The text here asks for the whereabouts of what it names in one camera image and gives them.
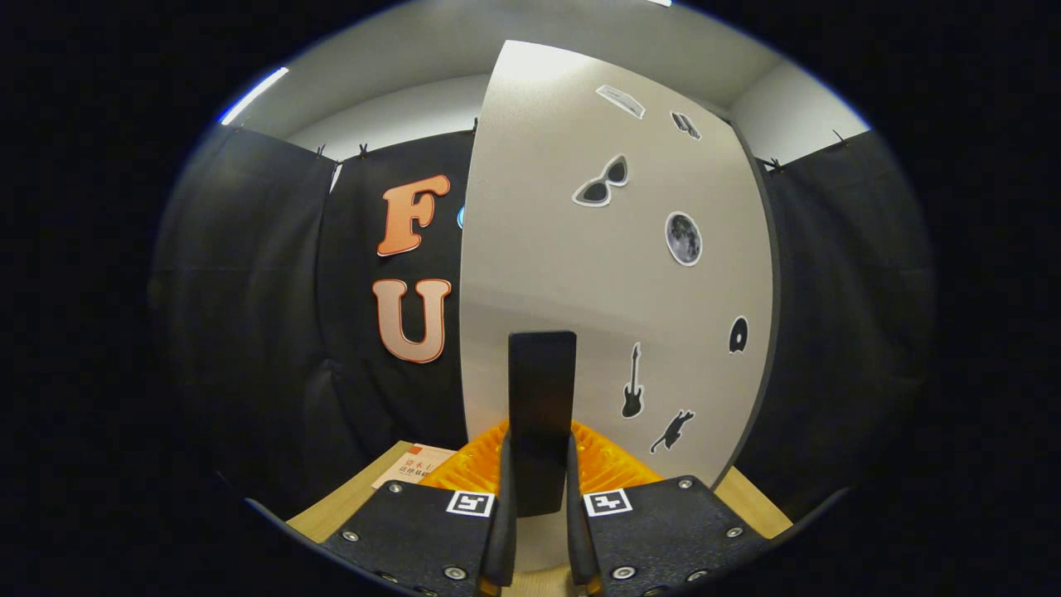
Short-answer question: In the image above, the beige shoe cabinet door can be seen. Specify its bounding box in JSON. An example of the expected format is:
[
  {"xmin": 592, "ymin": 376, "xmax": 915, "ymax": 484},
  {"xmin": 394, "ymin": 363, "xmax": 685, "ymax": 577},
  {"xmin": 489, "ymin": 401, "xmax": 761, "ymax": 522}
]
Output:
[{"xmin": 458, "ymin": 40, "xmax": 778, "ymax": 573}]

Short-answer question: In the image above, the beige book red label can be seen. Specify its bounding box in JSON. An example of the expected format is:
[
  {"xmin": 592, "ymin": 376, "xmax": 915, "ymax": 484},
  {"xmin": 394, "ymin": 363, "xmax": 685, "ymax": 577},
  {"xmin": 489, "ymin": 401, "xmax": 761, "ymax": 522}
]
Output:
[{"xmin": 371, "ymin": 445, "xmax": 457, "ymax": 490}]

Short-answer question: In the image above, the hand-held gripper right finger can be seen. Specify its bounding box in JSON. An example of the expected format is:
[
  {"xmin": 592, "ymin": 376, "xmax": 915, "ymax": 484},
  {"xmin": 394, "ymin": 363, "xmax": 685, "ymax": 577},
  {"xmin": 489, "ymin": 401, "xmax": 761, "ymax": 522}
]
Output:
[{"xmin": 566, "ymin": 419, "xmax": 772, "ymax": 597}]

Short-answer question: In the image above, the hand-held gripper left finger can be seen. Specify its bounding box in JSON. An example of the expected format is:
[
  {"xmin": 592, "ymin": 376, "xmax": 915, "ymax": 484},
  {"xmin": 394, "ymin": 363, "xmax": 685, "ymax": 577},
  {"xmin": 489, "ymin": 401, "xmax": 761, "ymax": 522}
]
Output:
[{"xmin": 319, "ymin": 419, "xmax": 516, "ymax": 597}]

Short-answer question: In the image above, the black backdrop cloth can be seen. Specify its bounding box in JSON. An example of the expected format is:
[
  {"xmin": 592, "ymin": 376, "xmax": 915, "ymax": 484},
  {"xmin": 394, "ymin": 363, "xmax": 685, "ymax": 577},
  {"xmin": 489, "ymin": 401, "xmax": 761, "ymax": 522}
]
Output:
[{"xmin": 148, "ymin": 124, "xmax": 937, "ymax": 523}]

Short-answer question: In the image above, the black door handle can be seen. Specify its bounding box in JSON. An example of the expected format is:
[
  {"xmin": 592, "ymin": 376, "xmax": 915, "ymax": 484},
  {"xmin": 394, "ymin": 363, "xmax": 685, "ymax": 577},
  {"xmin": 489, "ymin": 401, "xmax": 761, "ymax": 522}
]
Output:
[{"xmin": 507, "ymin": 330, "xmax": 579, "ymax": 519}]

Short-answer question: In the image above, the long ceiling light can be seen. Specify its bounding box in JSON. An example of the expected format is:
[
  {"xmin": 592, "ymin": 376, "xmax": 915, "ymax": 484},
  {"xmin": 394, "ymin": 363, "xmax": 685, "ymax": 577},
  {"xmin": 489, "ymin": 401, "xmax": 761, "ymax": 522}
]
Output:
[{"xmin": 217, "ymin": 66, "xmax": 291, "ymax": 127}]

